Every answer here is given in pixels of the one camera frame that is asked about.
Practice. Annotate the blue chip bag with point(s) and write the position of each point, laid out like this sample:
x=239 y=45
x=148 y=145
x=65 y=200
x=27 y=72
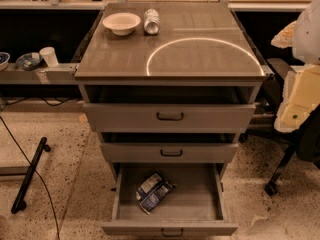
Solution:
x=152 y=191

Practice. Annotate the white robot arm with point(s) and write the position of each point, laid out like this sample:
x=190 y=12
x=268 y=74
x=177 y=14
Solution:
x=306 y=38

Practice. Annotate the top grey drawer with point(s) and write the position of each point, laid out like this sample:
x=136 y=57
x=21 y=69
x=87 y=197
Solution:
x=168 y=118

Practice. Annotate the grey drawer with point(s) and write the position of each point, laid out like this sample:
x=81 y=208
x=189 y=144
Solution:
x=169 y=152
x=195 y=207
x=168 y=118

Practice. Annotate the grey drawer cabinet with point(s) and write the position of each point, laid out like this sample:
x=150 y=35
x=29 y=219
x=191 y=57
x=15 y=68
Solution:
x=201 y=55

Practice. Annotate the middle grey drawer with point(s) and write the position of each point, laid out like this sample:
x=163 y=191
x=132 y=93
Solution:
x=169 y=152

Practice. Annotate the white bowl on counter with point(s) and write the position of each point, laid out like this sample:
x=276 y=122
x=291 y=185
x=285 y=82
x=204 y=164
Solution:
x=121 y=24

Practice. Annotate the bottom grey drawer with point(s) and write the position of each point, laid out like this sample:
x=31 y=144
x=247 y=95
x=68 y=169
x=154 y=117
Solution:
x=195 y=207

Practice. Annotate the silver soda can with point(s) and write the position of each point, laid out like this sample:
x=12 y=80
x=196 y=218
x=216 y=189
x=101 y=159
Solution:
x=151 y=22

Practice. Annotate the white paper cup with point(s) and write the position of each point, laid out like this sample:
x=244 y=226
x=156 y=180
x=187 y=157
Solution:
x=49 y=55

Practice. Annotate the blue bowl with items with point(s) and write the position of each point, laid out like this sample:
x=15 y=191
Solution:
x=29 y=61

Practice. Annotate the black office chair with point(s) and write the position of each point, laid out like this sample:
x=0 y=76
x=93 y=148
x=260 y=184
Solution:
x=292 y=96

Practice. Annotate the blue bowl at edge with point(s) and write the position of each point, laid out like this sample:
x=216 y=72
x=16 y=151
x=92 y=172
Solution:
x=4 y=60

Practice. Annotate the black floor bar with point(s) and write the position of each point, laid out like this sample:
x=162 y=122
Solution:
x=19 y=203

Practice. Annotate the grey side shelf rail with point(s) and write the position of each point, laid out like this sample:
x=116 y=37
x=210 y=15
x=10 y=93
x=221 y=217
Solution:
x=63 y=74

